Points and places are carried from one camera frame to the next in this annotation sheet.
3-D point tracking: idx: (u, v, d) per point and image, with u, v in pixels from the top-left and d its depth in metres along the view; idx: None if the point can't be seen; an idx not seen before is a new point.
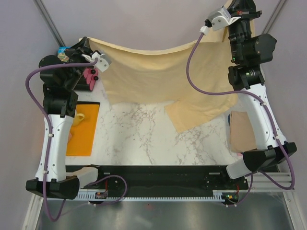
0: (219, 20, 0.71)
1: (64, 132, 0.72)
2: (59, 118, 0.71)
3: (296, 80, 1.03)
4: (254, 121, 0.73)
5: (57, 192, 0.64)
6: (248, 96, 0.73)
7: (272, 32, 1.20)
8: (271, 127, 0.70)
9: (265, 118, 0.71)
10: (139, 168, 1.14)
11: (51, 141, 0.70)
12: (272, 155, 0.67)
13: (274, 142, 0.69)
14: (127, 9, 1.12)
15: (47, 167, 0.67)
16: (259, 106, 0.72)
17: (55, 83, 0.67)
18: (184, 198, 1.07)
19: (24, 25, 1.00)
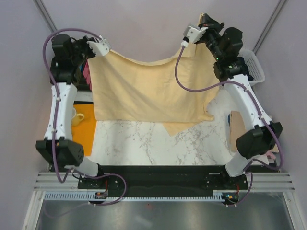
0: (192, 31, 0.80)
1: (70, 100, 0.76)
2: (65, 86, 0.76)
3: (296, 79, 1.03)
4: (241, 106, 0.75)
5: (64, 150, 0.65)
6: (232, 85, 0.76)
7: (272, 31, 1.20)
8: (255, 110, 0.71)
9: (249, 101, 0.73)
10: (139, 168, 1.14)
11: (59, 105, 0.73)
12: (259, 133, 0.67)
13: (259, 121, 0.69)
14: (126, 9, 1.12)
15: (55, 127, 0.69)
16: (242, 92, 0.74)
17: (64, 53, 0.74)
18: (184, 198, 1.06)
19: (24, 24, 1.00)
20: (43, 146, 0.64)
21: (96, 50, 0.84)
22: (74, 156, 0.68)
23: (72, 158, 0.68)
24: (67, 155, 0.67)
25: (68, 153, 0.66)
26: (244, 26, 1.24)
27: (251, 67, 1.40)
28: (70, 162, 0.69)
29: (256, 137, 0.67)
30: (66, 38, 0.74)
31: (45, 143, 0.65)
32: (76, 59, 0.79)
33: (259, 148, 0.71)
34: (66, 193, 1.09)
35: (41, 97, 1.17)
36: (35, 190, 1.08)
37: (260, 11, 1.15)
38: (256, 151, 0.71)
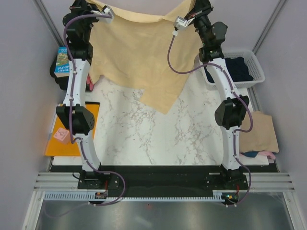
0: (179, 25, 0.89)
1: (85, 74, 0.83)
2: (81, 61, 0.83)
3: (294, 78, 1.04)
4: (218, 84, 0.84)
5: (81, 113, 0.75)
6: (211, 65, 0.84)
7: (271, 31, 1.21)
8: (229, 85, 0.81)
9: (223, 79, 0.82)
10: (139, 169, 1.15)
11: (75, 77, 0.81)
12: (229, 103, 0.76)
13: (231, 95, 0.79)
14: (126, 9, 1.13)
15: (72, 95, 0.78)
16: (219, 71, 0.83)
17: (77, 36, 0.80)
18: (184, 198, 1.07)
19: (24, 24, 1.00)
20: (62, 109, 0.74)
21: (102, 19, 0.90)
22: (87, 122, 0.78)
23: (85, 124, 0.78)
24: (81, 121, 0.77)
25: (82, 119, 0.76)
26: (243, 26, 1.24)
27: (251, 68, 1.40)
28: (83, 128, 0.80)
29: (227, 107, 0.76)
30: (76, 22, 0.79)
31: (64, 108, 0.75)
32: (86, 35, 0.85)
33: (232, 118, 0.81)
34: (67, 193, 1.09)
35: (42, 97, 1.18)
36: (35, 190, 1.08)
37: (260, 11, 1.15)
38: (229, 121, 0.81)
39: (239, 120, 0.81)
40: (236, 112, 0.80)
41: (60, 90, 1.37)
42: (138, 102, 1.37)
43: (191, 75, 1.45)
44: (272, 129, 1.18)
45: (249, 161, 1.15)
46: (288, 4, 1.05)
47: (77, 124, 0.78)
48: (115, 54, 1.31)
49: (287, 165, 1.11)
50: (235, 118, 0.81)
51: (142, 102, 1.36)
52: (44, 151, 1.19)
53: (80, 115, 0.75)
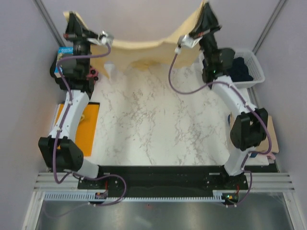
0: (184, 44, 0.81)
1: (79, 106, 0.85)
2: (79, 93, 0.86)
3: (295, 78, 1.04)
4: (228, 101, 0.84)
5: (65, 147, 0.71)
6: (218, 84, 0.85)
7: (270, 32, 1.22)
8: (240, 100, 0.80)
9: (233, 95, 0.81)
10: (139, 168, 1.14)
11: (69, 108, 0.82)
12: (246, 118, 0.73)
13: (245, 109, 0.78)
14: (126, 9, 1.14)
15: (62, 126, 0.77)
16: (227, 88, 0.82)
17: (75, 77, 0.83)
18: (184, 199, 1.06)
19: (24, 24, 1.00)
20: (45, 143, 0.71)
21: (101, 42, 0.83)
22: (72, 160, 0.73)
23: (70, 162, 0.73)
24: (66, 159, 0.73)
25: (67, 156, 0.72)
26: (243, 26, 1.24)
27: (251, 68, 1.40)
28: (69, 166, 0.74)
29: (244, 121, 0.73)
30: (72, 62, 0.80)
31: (48, 140, 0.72)
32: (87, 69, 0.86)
33: (253, 138, 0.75)
34: (67, 193, 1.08)
35: (41, 97, 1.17)
36: (35, 190, 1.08)
37: (260, 11, 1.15)
38: (250, 141, 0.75)
39: (261, 138, 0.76)
40: (256, 131, 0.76)
41: (60, 90, 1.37)
42: (138, 101, 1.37)
43: (191, 75, 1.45)
44: (272, 129, 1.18)
45: (249, 161, 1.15)
46: (288, 5, 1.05)
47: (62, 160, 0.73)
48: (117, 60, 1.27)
49: (287, 165, 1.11)
50: (256, 137, 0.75)
51: (142, 102, 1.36)
52: None
53: (64, 150, 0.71)
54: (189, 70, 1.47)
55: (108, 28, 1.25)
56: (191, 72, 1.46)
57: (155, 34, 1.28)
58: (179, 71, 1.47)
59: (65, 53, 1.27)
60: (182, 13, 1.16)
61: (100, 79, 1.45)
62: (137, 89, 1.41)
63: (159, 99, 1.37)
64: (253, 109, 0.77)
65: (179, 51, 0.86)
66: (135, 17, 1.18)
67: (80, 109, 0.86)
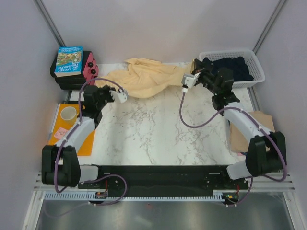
0: (188, 80, 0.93)
1: (87, 128, 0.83)
2: (88, 118, 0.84)
3: (295, 78, 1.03)
4: (240, 125, 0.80)
5: (66, 159, 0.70)
6: (229, 109, 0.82)
7: (271, 31, 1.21)
8: (253, 123, 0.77)
9: (245, 119, 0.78)
10: (138, 168, 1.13)
11: (77, 128, 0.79)
12: (260, 141, 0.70)
13: (259, 132, 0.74)
14: (126, 8, 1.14)
15: (68, 138, 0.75)
16: (239, 113, 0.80)
17: (92, 101, 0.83)
18: (184, 198, 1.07)
19: (24, 23, 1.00)
20: (49, 150, 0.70)
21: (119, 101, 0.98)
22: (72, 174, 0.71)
23: (69, 176, 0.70)
24: (66, 172, 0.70)
25: (68, 168, 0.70)
26: (244, 26, 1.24)
27: (251, 67, 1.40)
28: (68, 182, 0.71)
29: (258, 145, 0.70)
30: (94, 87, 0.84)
31: (52, 148, 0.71)
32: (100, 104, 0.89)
33: (272, 165, 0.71)
34: (66, 193, 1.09)
35: (42, 97, 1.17)
36: (35, 190, 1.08)
37: (260, 11, 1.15)
38: (268, 168, 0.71)
39: (278, 164, 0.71)
40: (274, 158, 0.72)
41: (60, 90, 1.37)
42: (138, 101, 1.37)
43: None
44: (272, 129, 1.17)
45: None
46: (288, 4, 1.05)
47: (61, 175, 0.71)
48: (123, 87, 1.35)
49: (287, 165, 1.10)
50: (276, 164, 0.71)
51: (142, 102, 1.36)
52: None
53: (66, 160, 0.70)
54: None
55: (108, 28, 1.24)
56: None
57: (155, 34, 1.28)
58: None
59: (65, 53, 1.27)
60: (182, 12, 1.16)
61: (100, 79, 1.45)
62: None
63: (160, 99, 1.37)
64: (268, 132, 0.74)
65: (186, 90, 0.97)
66: (135, 17, 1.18)
67: (87, 132, 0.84)
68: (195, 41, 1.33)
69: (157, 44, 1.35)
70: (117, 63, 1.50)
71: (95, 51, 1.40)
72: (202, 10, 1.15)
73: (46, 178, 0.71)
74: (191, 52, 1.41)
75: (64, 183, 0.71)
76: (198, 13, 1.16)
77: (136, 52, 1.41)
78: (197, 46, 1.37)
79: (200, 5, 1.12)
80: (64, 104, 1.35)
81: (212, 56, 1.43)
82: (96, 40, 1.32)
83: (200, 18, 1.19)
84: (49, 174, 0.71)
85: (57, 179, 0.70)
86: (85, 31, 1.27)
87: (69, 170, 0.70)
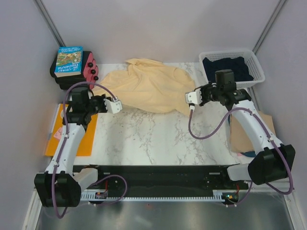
0: (190, 96, 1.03)
1: (76, 138, 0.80)
2: (75, 125, 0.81)
3: (295, 78, 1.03)
4: (249, 131, 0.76)
5: (62, 185, 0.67)
6: (239, 110, 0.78)
7: (270, 31, 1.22)
8: (264, 132, 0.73)
9: (256, 125, 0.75)
10: (137, 169, 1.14)
11: (65, 142, 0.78)
12: (268, 155, 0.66)
13: (269, 143, 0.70)
14: (126, 9, 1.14)
15: (58, 161, 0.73)
16: (250, 116, 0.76)
17: (79, 101, 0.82)
18: (184, 198, 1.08)
19: (24, 24, 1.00)
20: (42, 181, 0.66)
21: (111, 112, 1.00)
22: (71, 196, 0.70)
23: (69, 198, 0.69)
24: (64, 195, 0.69)
25: (66, 192, 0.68)
26: (244, 26, 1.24)
27: (251, 68, 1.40)
28: (69, 202, 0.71)
29: (266, 159, 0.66)
30: (85, 88, 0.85)
31: (45, 177, 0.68)
32: (90, 110, 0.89)
33: (276, 176, 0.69)
34: None
35: (42, 97, 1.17)
36: (35, 190, 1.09)
37: (260, 11, 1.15)
38: (271, 179, 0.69)
39: (283, 175, 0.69)
40: (278, 168, 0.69)
41: (60, 90, 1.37)
42: None
43: (191, 75, 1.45)
44: (272, 129, 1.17)
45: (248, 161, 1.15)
46: (288, 4, 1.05)
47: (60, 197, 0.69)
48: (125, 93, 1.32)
49: None
50: (279, 175, 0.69)
51: None
52: (44, 151, 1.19)
53: (63, 187, 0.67)
54: (189, 69, 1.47)
55: (108, 28, 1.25)
56: (191, 72, 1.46)
57: (155, 34, 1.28)
58: None
59: (65, 53, 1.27)
60: (182, 13, 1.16)
61: (100, 79, 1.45)
62: None
63: None
64: (279, 145, 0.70)
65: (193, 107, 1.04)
66: (135, 17, 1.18)
67: (77, 141, 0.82)
68: (195, 41, 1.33)
69: (157, 44, 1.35)
70: (117, 63, 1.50)
71: (95, 51, 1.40)
72: (202, 10, 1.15)
73: (46, 202, 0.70)
74: (191, 52, 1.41)
75: (64, 204, 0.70)
76: (198, 13, 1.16)
77: (136, 52, 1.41)
78: (197, 46, 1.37)
79: (200, 5, 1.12)
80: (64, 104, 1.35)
81: (212, 56, 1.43)
82: (97, 40, 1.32)
83: (200, 18, 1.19)
84: (48, 199, 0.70)
85: (57, 202, 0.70)
86: (85, 31, 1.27)
87: (68, 194, 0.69)
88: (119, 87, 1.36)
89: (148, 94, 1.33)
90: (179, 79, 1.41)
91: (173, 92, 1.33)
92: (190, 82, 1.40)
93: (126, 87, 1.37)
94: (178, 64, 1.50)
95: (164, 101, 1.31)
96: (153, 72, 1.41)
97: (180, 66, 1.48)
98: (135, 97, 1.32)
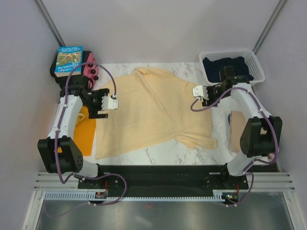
0: (197, 89, 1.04)
1: (75, 108, 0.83)
2: (74, 97, 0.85)
3: (295, 79, 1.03)
4: (243, 107, 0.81)
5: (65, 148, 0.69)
6: (237, 90, 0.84)
7: (270, 31, 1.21)
8: (255, 106, 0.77)
9: (249, 100, 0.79)
10: (139, 168, 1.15)
11: (65, 110, 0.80)
12: (257, 122, 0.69)
13: (259, 114, 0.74)
14: (126, 9, 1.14)
15: (60, 127, 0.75)
16: (245, 94, 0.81)
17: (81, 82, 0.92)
18: (184, 198, 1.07)
19: (24, 24, 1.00)
20: (45, 144, 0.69)
21: (106, 107, 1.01)
22: (74, 158, 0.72)
23: (72, 162, 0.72)
24: (67, 159, 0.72)
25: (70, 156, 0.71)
26: (244, 26, 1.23)
27: (251, 67, 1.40)
28: (72, 167, 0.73)
29: (254, 126, 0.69)
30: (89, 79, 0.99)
31: (48, 141, 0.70)
32: (89, 99, 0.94)
33: (264, 145, 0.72)
34: (67, 193, 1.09)
35: (42, 97, 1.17)
36: (35, 190, 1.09)
37: (260, 11, 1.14)
38: (259, 149, 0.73)
39: (271, 148, 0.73)
40: (267, 140, 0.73)
41: (60, 90, 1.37)
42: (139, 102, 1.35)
43: (191, 75, 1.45)
44: None
45: None
46: (288, 4, 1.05)
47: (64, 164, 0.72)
48: (124, 108, 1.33)
49: (287, 165, 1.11)
50: (267, 146, 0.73)
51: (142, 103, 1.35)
52: None
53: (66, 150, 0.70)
54: (188, 69, 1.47)
55: (108, 28, 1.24)
56: (191, 72, 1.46)
57: (155, 33, 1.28)
58: (179, 70, 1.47)
59: (65, 53, 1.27)
60: (181, 13, 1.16)
61: (100, 79, 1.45)
62: (137, 91, 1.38)
63: (160, 114, 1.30)
64: (268, 116, 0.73)
65: (201, 94, 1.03)
66: (135, 17, 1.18)
67: (76, 112, 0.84)
68: (195, 41, 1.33)
69: (157, 44, 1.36)
70: (117, 63, 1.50)
71: (95, 51, 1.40)
72: (202, 11, 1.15)
73: (51, 168, 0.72)
74: (190, 52, 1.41)
75: (67, 169, 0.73)
76: (198, 13, 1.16)
77: (136, 51, 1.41)
78: (197, 47, 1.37)
79: (200, 5, 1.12)
80: None
81: (211, 56, 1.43)
82: (96, 40, 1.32)
83: (200, 19, 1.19)
84: (52, 165, 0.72)
85: (61, 166, 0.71)
86: (85, 32, 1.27)
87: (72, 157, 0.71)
88: (121, 98, 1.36)
89: (152, 106, 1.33)
90: (190, 95, 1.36)
91: (175, 113, 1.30)
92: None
93: (128, 100, 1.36)
94: (178, 63, 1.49)
95: (164, 119, 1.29)
96: (158, 82, 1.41)
97: (180, 66, 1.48)
98: (137, 114, 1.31)
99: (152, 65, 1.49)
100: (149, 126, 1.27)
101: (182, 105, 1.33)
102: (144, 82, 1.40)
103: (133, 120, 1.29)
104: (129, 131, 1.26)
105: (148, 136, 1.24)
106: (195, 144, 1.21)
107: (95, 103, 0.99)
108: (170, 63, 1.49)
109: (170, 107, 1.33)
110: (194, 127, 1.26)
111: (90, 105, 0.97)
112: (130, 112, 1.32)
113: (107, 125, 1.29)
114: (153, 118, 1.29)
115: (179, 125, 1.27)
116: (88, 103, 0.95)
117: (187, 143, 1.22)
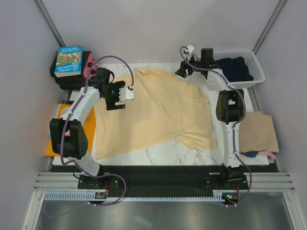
0: (190, 47, 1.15)
1: (92, 99, 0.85)
2: (93, 88, 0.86)
3: (295, 79, 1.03)
4: (216, 85, 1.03)
5: (73, 131, 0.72)
6: (210, 73, 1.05)
7: (270, 32, 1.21)
8: (224, 83, 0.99)
9: (219, 79, 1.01)
10: (139, 169, 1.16)
11: (82, 98, 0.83)
12: (226, 92, 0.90)
13: (227, 88, 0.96)
14: (126, 8, 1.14)
15: (73, 111, 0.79)
16: (217, 75, 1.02)
17: (100, 73, 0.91)
18: (184, 198, 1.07)
19: (24, 25, 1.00)
20: (56, 123, 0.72)
21: (123, 98, 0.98)
22: (79, 144, 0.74)
23: (76, 147, 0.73)
24: (73, 143, 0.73)
25: (75, 141, 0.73)
26: (244, 26, 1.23)
27: (251, 67, 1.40)
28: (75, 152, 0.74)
29: (224, 94, 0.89)
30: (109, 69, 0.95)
31: (59, 121, 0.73)
32: (107, 91, 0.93)
33: (233, 111, 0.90)
34: (67, 193, 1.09)
35: (42, 97, 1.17)
36: (35, 190, 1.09)
37: (260, 11, 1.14)
38: (230, 114, 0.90)
39: (239, 113, 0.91)
40: (235, 108, 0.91)
41: (60, 90, 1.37)
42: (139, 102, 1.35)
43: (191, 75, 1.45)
44: (273, 130, 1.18)
45: (249, 161, 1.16)
46: (288, 5, 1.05)
47: (68, 147, 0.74)
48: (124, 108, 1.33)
49: (287, 165, 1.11)
50: (236, 111, 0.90)
51: (142, 103, 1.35)
52: (44, 151, 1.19)
53: (73, 133, 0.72)
54: None
55: (108, 28, 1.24)
56: None
57: (155, 33, 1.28)
58: None
59: (65, 53, 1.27)
60: (181, 13, 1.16)
61: None
62: (137, 90, 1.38)
63: (160, 114, 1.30)
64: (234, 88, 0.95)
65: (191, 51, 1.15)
66: (134, 17, 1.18)
67: (92, 102, 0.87)
68: (194, 41, 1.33)
69: (156, 44, 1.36)
70: (117, 63, 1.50)
71: (95, 51, 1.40)
72: (202, 10, 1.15)
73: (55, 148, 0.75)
74: None
75: (70, 153, 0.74)
76: (197, 13, 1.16)
77: (136, 52, 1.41)
78: (197, 47, 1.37)
79: (200, 5, 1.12)
80: (64, 104, 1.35)
81: None
82: (96, 40, 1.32)
83: (200, 19, 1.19)
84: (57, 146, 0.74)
85: (65, 149, 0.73)
86: (85, 32, 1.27)
87: (76, 142, 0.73)
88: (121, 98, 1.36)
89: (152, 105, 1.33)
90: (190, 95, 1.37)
91: (175, 113, 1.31)
92: (201, 98, 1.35)
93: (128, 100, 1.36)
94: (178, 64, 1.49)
95: (164, 119, 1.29)
96: (158, 81, 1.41)
97: None
98: (137, 113, 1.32)
99: (152, 65, 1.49)
100: (149, 126, 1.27)
101: (182, 105, 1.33)
102: (144, 82, 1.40)
103: (133, 120, 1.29)
104: (129, 131, 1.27)
105: (148, 136, 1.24)
106: (195, 144, 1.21)
107: (112, 95, 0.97)
108: (170, 63, 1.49)
109: (170, 108, 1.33)
110: (194, 127, 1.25)
111: (108, 97, 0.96)
112: (130, 111, 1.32)
113: (107, 125, 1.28)
114: (153, 118, 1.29)
115: (179, 125, 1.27)
116: (106, 96, 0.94)
117: (187, 143, 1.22)
